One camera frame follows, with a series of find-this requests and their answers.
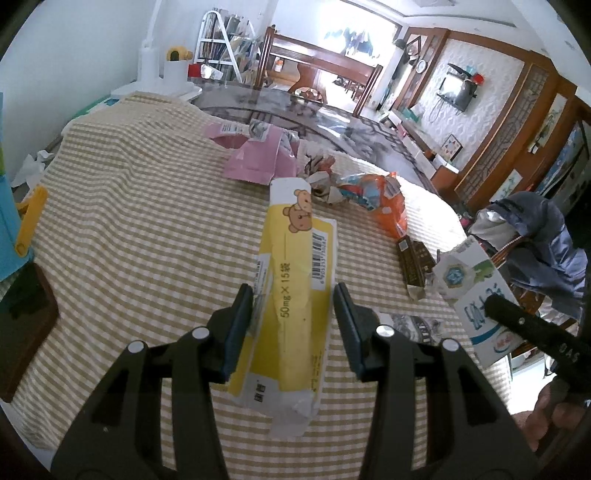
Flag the white blue milk carton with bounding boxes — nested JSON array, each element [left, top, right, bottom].
[[431, 235, 527, 367]]

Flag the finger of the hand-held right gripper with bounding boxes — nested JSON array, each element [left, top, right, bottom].
[[485, 293, 561, 347]]

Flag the yellow toy handle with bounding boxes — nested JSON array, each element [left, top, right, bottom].
[[14, 187, 48, 256]]

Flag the yellow checked tablecloth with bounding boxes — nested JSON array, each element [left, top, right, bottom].
[[0, 90, 513, 480]]

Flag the wall television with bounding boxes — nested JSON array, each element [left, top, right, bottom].
[[438, 76, 476, 112]]

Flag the blue grey jacket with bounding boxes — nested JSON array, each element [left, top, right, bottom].
[[471, 191, 589, 319]]

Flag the person's right hand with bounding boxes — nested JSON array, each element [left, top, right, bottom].
[[510, 377, 591, 455]]

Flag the wooden television cabinet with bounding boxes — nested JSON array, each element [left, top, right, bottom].
[[381, 108, 460, 185]]

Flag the white desk lamp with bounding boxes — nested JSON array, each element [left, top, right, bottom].
[[111, 0, 204, 100]]

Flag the yellow bear print box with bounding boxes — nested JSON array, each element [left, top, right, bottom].
[[228, 178, 339, 439]]

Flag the small crumpled printed paper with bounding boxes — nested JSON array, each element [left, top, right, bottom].
[[300, 152, 342, 204]]

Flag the brown chocolate wrapper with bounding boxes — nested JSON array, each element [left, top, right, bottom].
[[397, 235, 437, 303]]

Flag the wooden chair with jacket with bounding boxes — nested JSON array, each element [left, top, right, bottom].
[[489, 235, 532, 268]]

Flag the hanging clothes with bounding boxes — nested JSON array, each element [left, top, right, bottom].
[[325, 25, 377, 58]]

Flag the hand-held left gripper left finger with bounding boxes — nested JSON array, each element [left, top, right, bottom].
[[51, 282, 254, 480]]

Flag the blue toy stand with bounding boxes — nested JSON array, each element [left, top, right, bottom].
[[0, 92, 35, 280]]

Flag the wall shelf with items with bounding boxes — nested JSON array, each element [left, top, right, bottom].
[[448, 62, 485, 86]]

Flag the teal board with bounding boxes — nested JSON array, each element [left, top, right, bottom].
[[74, 95, 121, 118]]

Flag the orange snack bag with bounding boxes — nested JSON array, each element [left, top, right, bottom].
[[335, 172, 409, 239]]

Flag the torn pink carton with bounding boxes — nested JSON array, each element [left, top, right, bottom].
[[223, 121, 301, 186]]

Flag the hanging wall scroll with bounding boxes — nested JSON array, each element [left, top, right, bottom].
[[531, 95, 566, 153]]

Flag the printed paper scrap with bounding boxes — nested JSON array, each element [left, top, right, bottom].
[[379, 311, 444, 344]]

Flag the white metal rack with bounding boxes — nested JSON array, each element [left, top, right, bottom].
[[194, 9, 257, 84]]

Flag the small framed picture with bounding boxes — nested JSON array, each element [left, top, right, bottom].
[[441, 134, 464, 161]]

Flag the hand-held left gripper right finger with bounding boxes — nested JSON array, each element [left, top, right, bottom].
[[333, 281, 541, 480]]

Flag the white tissue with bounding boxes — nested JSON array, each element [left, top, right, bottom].
[[9, 150, 58, 188]]

